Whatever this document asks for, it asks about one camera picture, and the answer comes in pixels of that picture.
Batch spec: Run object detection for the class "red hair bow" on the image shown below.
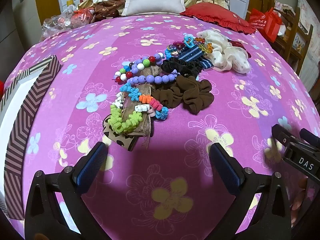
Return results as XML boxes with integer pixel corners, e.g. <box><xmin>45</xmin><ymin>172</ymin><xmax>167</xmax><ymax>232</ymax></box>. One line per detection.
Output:
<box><xmin>229</xmin><ymin>40</ymin><xmax>252</xmax><ymax>58</ymax></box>

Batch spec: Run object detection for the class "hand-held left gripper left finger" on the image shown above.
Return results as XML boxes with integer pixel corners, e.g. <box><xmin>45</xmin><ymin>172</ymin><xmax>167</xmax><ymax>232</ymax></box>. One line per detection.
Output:
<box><xmin>24</xmin><ymin>141</ymin><xmax>109</xmax><ymax>240</ymax></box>

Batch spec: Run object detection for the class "red shopping bag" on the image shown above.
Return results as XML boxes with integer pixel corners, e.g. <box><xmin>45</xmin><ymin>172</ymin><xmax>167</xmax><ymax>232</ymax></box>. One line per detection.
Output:
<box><xmin>247</xmin><ymin>7</ymin><xmax>283</xmax><ymax>43</ymax></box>

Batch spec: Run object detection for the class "wooden chair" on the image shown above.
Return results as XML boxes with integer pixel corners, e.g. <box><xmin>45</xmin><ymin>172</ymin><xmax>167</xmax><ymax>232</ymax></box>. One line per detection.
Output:
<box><xmin>271</xmin><ymin>6</ymin><xmax>314</xmax><ymax>68</ymax></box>

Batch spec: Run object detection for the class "blue orange flower bracelet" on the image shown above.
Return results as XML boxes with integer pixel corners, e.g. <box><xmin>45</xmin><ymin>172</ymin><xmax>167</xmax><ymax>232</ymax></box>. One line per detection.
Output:
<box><xmin>119</xmin><ymin>83</ymin><xmax>169</xmax><ymax>122</ymax></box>

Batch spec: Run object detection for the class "pink floral bedsheet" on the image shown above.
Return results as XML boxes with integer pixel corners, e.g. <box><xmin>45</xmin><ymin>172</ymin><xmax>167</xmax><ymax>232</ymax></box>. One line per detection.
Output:
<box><xmin>0</xmin><ymin>12</ymin><xmax>320</xmax><ymax>240</ymax></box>

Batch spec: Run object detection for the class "translucent colourful bead bracelet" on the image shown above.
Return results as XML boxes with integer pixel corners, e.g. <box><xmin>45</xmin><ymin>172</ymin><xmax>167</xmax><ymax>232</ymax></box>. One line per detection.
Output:
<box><xmin>164</xmin><ymin>36</ymin><xmax>213</xmax><ymax>56</ymax></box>

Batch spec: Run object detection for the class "white dotted scrunchie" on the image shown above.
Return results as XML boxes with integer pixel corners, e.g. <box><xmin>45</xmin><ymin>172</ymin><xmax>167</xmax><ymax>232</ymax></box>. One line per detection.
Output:
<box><xmin>196</xmin><ymin>29</ymin><xmax>251</xmax><ymax>73</ymax></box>

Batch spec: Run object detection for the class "brown patterned cloth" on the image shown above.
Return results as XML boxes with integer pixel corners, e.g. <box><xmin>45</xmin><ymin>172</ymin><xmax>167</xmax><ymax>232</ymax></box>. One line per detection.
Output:
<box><xmin>77</xmin><ymin>0</ymin><xmax>127</xmax><ymax>22</ymax></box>

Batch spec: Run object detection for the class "clear plastic bag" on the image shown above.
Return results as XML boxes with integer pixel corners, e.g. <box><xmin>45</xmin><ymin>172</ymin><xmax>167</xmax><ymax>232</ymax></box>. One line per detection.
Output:
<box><xmin>41</xmin><ymin>5</ymin><xmax>80</xmax><ymax>39</ymax></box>

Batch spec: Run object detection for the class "striped gift box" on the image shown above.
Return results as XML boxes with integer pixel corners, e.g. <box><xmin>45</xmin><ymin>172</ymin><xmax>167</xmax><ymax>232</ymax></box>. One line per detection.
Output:
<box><xmin>0</xmin><ymin>56</ymin><xmax>62</xmax><ymax>220</ymax></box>

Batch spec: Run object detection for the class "leopard ribbon hair bow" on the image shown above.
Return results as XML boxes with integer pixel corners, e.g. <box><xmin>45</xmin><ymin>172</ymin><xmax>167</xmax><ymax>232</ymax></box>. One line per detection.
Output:
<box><xmin>103</xmin><ymin>65</ymin><xmax>157</xmax><ymax>152</ymax></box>

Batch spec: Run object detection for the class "brown scrunchie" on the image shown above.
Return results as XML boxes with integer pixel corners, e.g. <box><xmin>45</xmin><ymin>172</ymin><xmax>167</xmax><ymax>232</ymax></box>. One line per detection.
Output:
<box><xmin>151</xmin><ymin>76</ymin><xmax>214</xmax><ymax>115</ymax></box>

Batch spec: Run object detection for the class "red snack bag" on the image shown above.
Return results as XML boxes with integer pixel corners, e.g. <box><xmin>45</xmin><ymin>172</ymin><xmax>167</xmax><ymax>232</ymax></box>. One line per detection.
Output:
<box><xmin>72</xmin><ymin>8</ymin><xmax>95</xmax><ymax>24</ymax></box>

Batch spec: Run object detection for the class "green flower bracelet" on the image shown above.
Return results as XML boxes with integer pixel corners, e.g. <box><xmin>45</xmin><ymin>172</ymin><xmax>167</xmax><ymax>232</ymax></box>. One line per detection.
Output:
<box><xmin>110</xmin><ymin>92</ymin><xmax>143</xmax><ymax>134</ymax></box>

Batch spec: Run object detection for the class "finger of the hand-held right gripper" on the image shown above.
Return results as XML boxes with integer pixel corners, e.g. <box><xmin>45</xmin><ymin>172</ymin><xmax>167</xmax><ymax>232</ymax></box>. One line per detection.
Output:
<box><xmin>300</xmin><ymin>129</ymin><xmax>320</xmax><ymax>147</ymax></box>
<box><xmin>272</xmin><ymin>124</ymin><xmax>320</xmax><ymax>179</ymax></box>

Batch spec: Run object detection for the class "black scrunchie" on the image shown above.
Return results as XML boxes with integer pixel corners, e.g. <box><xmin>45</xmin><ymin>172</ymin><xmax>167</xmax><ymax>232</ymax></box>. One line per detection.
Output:
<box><xmin>160</xmin><ymin>57</ymin><xmax>204</xmax><ymax>77</ymax></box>

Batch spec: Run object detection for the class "purple bead bracelet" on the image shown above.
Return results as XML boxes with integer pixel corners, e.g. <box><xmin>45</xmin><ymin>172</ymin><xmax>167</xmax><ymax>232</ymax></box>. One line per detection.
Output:
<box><xmin>126</xmin><ymin>72</ymin><xmax>180</xmax><ymax>86</ymax></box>

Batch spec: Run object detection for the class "red ruffled cushion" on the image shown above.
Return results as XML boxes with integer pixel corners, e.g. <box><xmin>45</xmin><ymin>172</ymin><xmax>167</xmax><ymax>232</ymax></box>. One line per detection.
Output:
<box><xmin>179</xmin><ymin>4</ymin><xmax>257</xmax><ymax>35</ymax></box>

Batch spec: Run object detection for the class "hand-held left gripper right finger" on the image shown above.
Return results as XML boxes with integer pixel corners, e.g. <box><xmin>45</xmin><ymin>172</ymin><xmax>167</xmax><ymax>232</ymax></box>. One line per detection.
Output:
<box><xmin>209</xmin><ymin>142</ymin><xmax>293</xmax><ymax>240</ymax></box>

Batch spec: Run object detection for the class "pink floral fabric panel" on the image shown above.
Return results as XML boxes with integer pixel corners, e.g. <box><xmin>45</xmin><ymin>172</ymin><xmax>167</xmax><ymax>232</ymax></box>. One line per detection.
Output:
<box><xmin>297</xmin><ymin>0</ymin><xmax>320</xmax><ymax>93</ymax></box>

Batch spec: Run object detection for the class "multicolour round bead bracelet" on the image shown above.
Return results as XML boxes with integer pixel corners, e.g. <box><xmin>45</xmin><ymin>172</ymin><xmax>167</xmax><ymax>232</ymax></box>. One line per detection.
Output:
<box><xmin>114</xmin><ymin>52</ymin><xmax>167</xmax><ymax>84</ymax></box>

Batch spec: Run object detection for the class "blue striped headband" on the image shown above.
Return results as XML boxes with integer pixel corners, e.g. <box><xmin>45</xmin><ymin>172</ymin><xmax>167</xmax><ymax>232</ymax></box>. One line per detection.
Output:
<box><xmin>178</xmin><ymin>45</ymin><xmax>215</xmax><ymax>70</ymax></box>

